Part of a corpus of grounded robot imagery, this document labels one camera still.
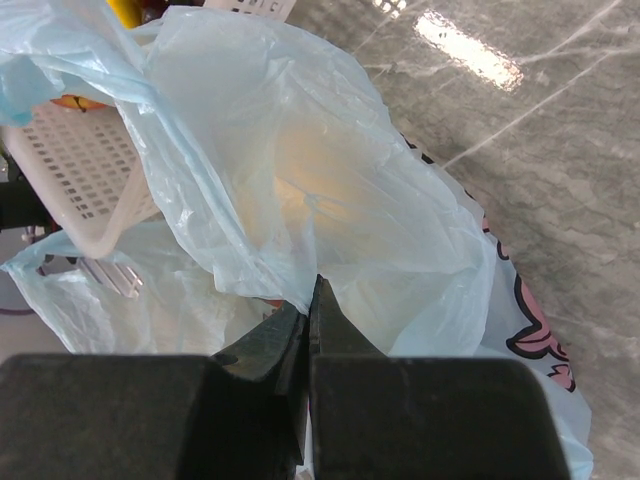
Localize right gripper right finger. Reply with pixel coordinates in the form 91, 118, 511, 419
309, 277, 388, 479

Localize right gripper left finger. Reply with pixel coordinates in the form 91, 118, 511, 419
211, 302, 309, 465

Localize light blue plastic bag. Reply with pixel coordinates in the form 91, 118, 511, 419
4, 24, 594, 479

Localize white plastic basket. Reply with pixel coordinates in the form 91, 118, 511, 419
1, 1, 292, 258

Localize dark purple fake grapes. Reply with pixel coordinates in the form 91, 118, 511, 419
140, 0, 174, 24

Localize yellow banana bunch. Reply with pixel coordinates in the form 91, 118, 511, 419
107, 0, 143, 29

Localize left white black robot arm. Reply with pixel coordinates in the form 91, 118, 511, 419
1, 144, 61, 234

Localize aluminium mounting rail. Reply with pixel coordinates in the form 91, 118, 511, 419
76, 258, 143, 298

